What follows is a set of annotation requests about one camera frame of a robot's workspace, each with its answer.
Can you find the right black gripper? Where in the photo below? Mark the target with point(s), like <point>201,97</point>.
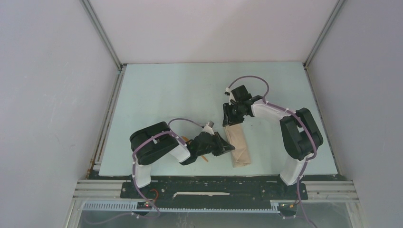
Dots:
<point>228,118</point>

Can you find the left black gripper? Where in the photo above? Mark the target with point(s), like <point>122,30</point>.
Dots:
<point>227,148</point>

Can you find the beige cloth napkin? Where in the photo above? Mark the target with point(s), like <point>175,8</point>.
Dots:
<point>240,156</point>

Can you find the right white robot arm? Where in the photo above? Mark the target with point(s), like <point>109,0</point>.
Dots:
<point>300,133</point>

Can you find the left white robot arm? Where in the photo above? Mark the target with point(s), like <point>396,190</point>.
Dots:
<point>154,142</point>

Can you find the orange plastic knife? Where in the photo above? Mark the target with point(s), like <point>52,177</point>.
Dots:
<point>205,158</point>

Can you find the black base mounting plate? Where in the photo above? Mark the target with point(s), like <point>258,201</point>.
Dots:
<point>255,192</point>

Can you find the white cable duct strip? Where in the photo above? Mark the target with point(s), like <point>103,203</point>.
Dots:
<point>138,206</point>

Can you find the right corner aluminium post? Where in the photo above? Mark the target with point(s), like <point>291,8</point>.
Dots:
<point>324,32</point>

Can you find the corner aluminium post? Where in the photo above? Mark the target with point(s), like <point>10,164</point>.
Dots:
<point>324,32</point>
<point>90,11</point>

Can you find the aluminium frame rail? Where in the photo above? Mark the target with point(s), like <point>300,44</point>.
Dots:
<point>316,191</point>

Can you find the left corner aluminium post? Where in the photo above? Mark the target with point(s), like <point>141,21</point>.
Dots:
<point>90,11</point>

